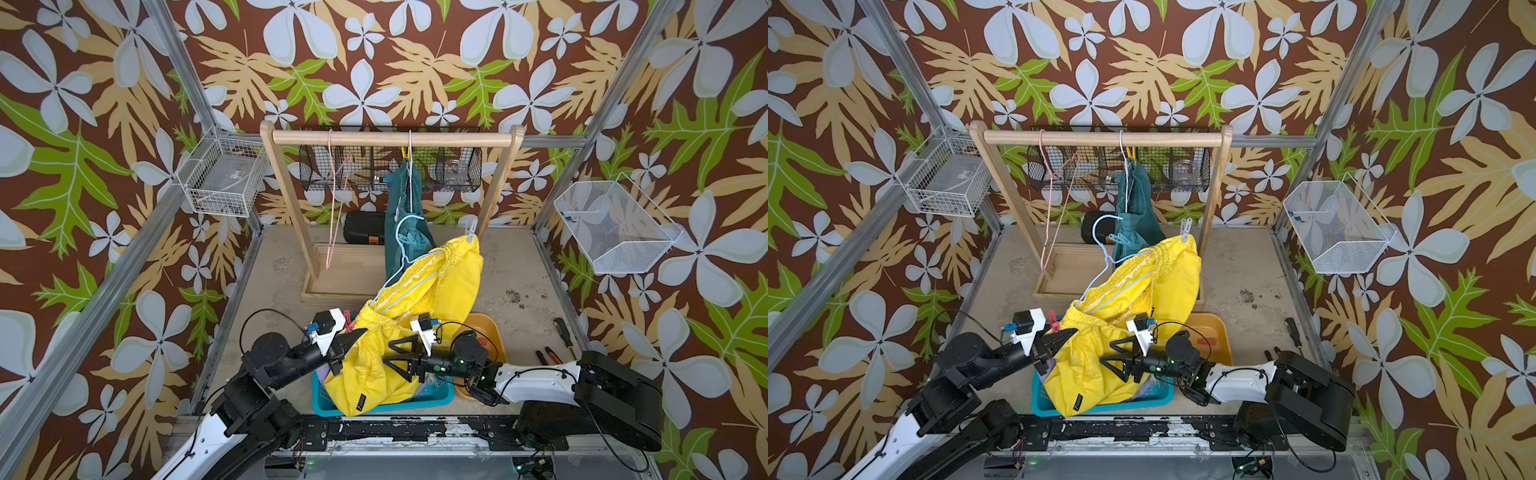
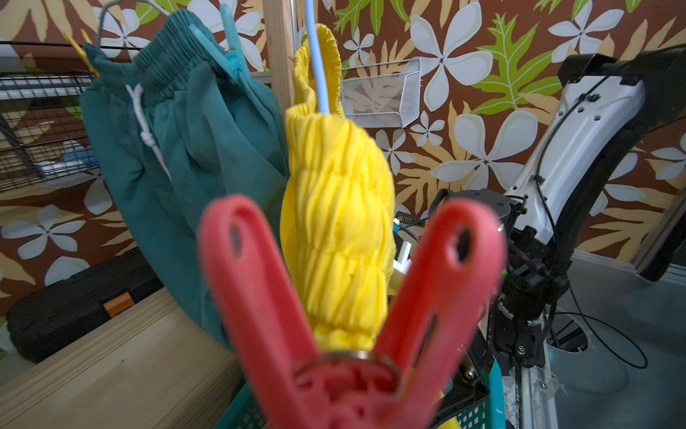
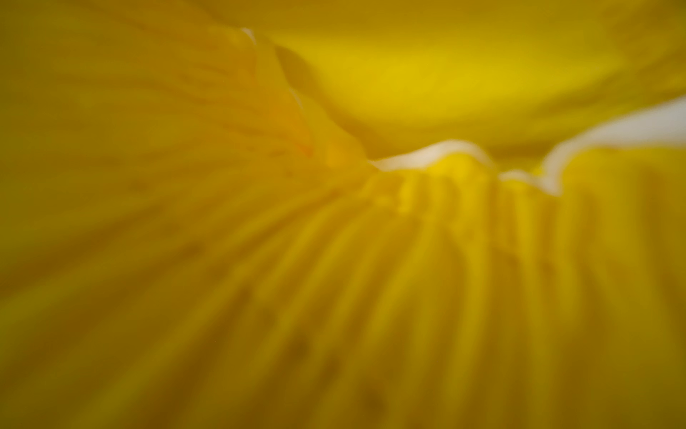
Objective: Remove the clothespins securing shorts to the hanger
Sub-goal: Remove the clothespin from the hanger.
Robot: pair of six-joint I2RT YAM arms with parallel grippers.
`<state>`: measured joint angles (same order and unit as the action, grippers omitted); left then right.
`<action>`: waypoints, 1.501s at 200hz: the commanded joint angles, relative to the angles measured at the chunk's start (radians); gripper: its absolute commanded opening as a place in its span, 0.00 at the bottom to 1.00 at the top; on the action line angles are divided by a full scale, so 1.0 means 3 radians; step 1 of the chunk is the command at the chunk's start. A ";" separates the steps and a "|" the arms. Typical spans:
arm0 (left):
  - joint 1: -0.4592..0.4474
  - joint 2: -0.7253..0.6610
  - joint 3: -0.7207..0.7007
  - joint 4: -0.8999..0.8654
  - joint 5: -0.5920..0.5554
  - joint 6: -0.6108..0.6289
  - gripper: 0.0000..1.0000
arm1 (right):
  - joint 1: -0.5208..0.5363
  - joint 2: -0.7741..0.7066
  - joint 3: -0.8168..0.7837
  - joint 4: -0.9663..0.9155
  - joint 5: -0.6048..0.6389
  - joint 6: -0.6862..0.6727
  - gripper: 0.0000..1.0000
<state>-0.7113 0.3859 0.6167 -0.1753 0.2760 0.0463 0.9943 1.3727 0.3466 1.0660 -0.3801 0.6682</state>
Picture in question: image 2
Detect yellow shorts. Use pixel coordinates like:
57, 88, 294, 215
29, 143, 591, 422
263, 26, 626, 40
280, 25, 396, 350

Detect pink clothespin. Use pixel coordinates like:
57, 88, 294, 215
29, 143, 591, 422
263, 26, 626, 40
197, 194, 508, 429

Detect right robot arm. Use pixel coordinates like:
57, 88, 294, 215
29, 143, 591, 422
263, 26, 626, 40
464, 45, 685, 369

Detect green shorts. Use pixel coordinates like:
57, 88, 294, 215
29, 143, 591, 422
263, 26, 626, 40
80, 10, 289, 347

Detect blue clothespin on green shorts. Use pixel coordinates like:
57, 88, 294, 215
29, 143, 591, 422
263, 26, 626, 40
188, 1, 251, 83

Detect black mesh basket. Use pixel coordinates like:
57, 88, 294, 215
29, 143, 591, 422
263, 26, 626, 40
1, 40, 98, 191

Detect black tool case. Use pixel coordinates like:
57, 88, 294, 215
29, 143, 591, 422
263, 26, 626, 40
7, 248, 163, 363

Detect white wire basket right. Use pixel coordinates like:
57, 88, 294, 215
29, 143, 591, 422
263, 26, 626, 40
340, 58, 422, 129

